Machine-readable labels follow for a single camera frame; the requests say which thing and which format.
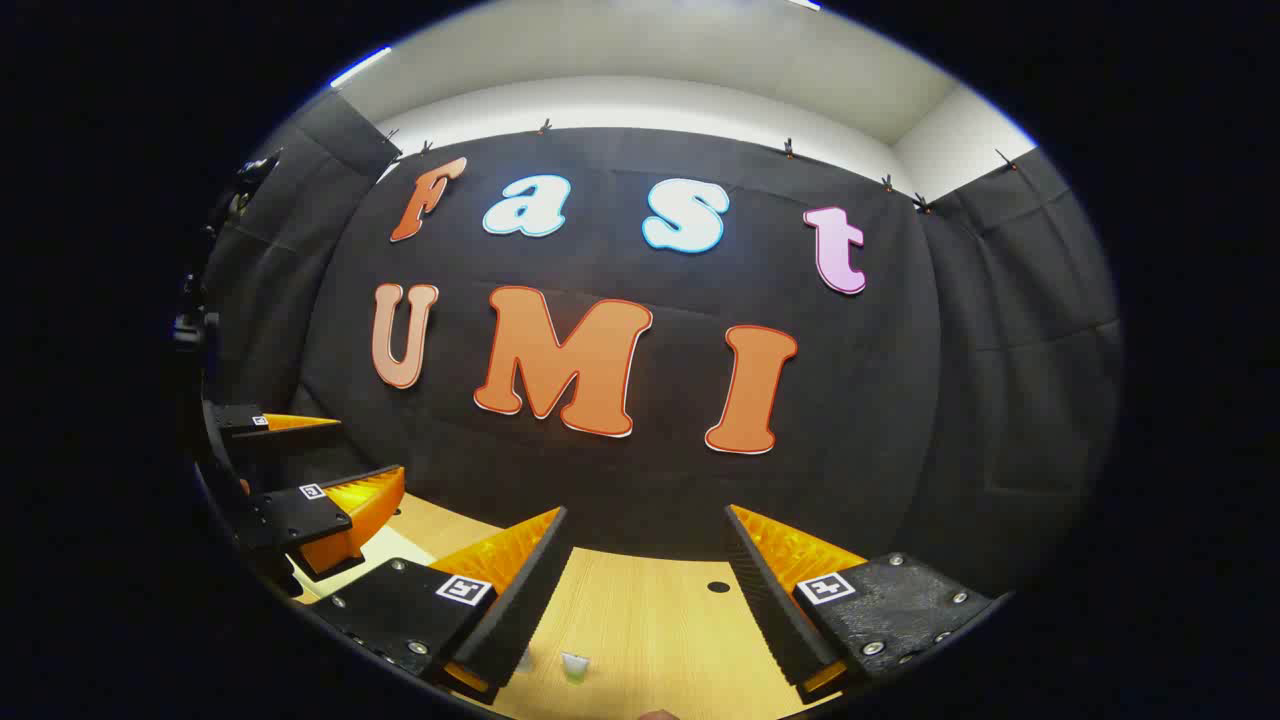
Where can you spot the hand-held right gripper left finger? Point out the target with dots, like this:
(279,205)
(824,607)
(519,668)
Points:
(530,600)

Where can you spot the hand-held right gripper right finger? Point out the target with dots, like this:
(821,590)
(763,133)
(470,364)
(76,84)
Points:
(770,600)

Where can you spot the row of small black clips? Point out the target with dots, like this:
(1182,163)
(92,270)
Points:
(788,150)

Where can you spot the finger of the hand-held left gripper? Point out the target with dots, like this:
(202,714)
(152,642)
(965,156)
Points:
(240,419)
(300,515)

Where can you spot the ceiling light strip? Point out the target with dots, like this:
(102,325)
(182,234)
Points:
(360,66)

